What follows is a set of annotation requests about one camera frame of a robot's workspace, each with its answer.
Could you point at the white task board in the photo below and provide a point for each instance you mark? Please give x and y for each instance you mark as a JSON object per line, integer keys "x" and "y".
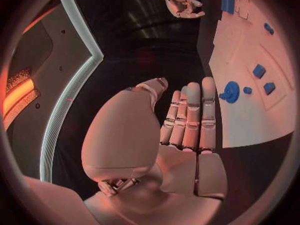
{"x": 253, "y": 78}

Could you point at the blue gear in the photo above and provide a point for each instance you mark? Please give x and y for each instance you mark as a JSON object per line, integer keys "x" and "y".
{"x": 230, "y": 92}

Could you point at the blue square block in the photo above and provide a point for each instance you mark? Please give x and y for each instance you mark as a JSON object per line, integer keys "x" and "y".
{"x": 259, "y": 71}

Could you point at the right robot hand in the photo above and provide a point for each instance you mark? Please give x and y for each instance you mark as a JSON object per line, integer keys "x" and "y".
{"x": 185, "y": 5}

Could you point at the glowing light bar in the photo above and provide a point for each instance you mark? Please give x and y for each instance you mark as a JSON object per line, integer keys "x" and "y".
{"x": 17, "y": 95}

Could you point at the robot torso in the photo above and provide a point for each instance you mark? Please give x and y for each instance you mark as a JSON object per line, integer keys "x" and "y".
{"x": 56, "y": 63}

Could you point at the blue ribbed block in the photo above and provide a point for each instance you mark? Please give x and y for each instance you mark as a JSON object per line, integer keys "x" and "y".
{"x": 227, "y": 4}

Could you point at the blue plug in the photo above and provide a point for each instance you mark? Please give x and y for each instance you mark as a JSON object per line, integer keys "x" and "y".
{"x": 268, "y": 28}

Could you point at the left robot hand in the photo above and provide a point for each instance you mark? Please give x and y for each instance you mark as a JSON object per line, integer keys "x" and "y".
{"x": 131, "y": 135}

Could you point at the small blue peg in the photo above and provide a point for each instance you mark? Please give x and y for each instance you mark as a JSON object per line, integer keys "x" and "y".
{"x": 247, "y": 90}

